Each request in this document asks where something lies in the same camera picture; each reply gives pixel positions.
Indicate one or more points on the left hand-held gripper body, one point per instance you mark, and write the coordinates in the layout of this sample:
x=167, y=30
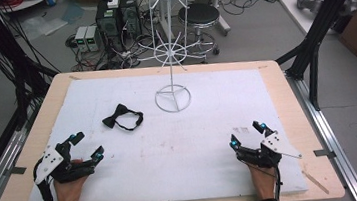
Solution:
x=49, y=162

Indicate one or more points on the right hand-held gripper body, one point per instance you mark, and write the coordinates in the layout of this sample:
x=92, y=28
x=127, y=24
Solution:
x=273, y=144

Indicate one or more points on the person's left hand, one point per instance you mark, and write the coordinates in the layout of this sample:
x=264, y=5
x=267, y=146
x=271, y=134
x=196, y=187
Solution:
x=67, y=196

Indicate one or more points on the person's right hand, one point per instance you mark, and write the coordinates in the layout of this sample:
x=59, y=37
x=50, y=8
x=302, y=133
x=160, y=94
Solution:
x=264, y=182

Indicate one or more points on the grey tape strip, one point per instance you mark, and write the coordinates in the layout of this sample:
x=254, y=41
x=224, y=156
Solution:
x=18, y=170
x=323, y=153

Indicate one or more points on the black bow tie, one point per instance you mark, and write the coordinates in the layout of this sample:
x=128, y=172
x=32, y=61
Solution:
x=112, y=118

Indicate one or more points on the thin wooden stick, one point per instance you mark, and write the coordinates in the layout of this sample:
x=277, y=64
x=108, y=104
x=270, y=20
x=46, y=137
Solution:
x=316, y=182

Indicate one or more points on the white foam mat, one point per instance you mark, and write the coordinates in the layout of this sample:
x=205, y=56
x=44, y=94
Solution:
x=172, y=154

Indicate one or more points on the grey bench power supply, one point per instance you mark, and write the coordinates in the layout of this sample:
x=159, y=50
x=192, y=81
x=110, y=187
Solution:
x=93, y=38
x=81, y=38

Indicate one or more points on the black computer tower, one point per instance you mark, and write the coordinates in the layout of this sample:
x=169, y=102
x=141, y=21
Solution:
x=130, y=18
x=108, y=20

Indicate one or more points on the black round stool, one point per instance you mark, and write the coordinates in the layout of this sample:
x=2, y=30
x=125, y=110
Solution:
x=199, y=16

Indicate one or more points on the white stand pole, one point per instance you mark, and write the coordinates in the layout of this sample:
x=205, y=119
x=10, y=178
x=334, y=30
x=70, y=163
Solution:
x=220, y=5

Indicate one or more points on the round white table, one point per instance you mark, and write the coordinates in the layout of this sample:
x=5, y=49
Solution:
x=27, y=1

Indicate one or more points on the small white box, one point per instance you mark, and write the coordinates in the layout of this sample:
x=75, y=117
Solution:
x=113, y=0

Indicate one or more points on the aluminium rail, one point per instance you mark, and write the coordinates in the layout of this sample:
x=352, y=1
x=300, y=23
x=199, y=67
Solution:
x=2, y=162
x=333, y=138

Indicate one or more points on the black metal frame stand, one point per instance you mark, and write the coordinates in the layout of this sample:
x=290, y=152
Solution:
x=0, y=52
x=322, y=21

